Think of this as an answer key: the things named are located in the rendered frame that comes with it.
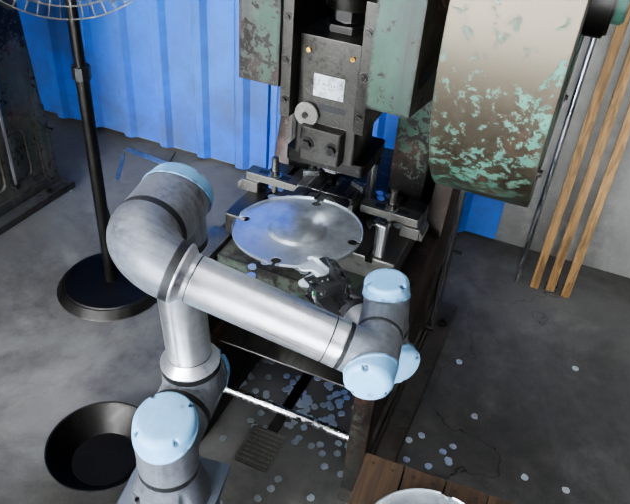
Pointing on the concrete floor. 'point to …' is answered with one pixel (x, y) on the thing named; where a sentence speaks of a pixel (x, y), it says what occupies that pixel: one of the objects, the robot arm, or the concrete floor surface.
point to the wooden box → (386, 470)
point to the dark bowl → (93, 447)
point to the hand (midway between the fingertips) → (314, 261)
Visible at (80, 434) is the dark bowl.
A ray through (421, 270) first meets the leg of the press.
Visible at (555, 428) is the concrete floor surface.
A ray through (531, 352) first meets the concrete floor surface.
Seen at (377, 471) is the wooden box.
